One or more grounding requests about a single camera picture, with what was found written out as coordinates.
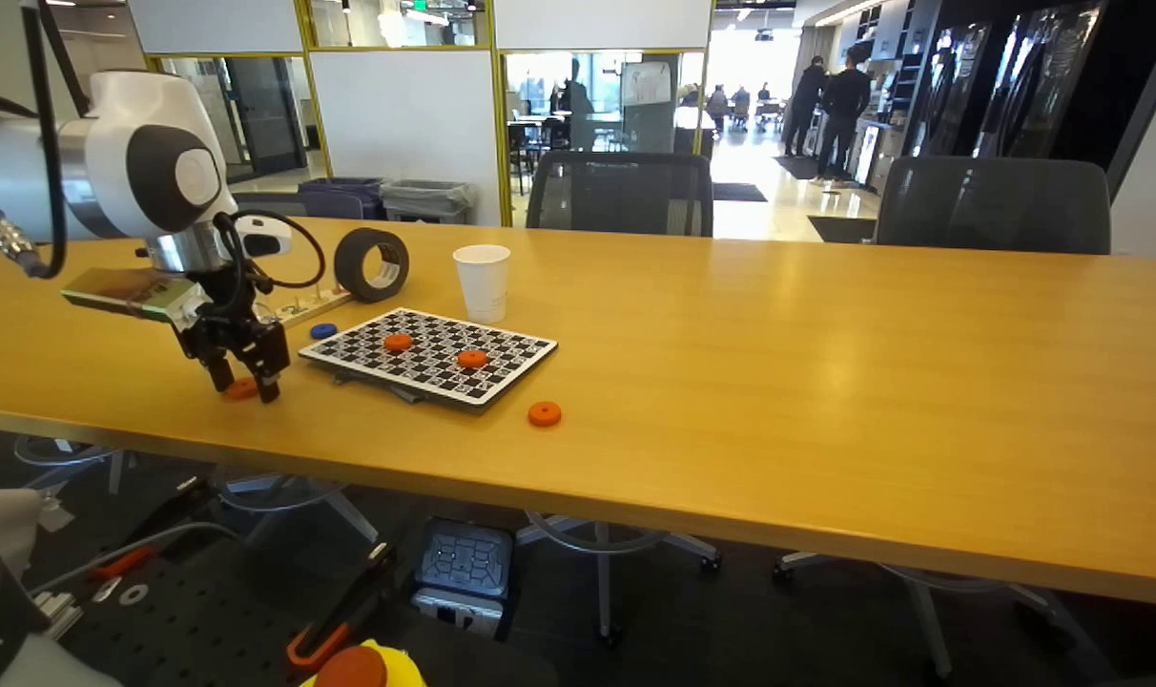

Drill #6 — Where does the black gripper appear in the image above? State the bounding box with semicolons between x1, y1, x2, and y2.
180;264;294;407

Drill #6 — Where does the wooden number puzzle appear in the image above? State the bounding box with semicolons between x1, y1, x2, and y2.
253;278;354;326

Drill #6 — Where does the black tape roll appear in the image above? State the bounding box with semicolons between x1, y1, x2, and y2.
333;226;411;303

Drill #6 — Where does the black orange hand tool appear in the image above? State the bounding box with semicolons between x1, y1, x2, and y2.
284;539;402;678

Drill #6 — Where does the white paper cup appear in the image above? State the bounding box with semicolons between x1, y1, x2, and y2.
450;241;515;324

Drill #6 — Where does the black white checkered marker board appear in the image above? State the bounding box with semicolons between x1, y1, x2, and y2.
299;303;561;412

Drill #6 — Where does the yellow framed glass partition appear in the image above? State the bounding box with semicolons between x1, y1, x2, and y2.
121;0;723;231

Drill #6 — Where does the gray box device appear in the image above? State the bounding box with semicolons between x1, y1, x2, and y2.
408;510;519;642

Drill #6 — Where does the yellow red emergency stop button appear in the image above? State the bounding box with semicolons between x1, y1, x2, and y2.
299;632;430;687

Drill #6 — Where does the black office chair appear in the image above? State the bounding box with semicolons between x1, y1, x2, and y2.
772;545;1121;687
513;510;725;646

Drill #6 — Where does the gray mesh office chair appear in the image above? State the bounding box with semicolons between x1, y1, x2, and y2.
874;152;1113;254
525;150;716;241

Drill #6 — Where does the person in dark clothes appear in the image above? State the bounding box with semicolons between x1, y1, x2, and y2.
820;43;874;179
782;53;834;165

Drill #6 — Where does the glass door refrigerator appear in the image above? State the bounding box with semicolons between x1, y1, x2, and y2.
904;0;990;161

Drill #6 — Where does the yellow-green wrist camera board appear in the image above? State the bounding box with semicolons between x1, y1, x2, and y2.
63;264;209;321

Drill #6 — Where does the thin black cable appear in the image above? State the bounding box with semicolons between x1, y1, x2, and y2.
209;207;327;295

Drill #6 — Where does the thick black cable metal connector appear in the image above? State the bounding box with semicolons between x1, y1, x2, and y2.
0;0;75;282

